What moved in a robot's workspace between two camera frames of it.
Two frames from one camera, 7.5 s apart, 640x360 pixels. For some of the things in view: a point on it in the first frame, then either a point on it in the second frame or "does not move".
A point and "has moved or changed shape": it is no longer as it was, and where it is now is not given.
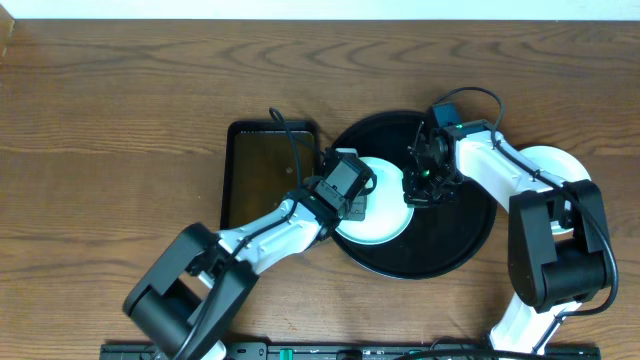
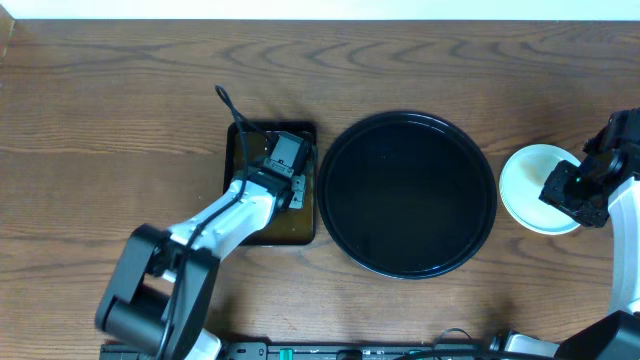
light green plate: (387, 217) has moved or changed shape
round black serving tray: (440, 240) does not move
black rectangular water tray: (261, 166) does not move
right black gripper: (415, 197) → (553, 192)
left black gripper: (354, 211) → (296, 192)
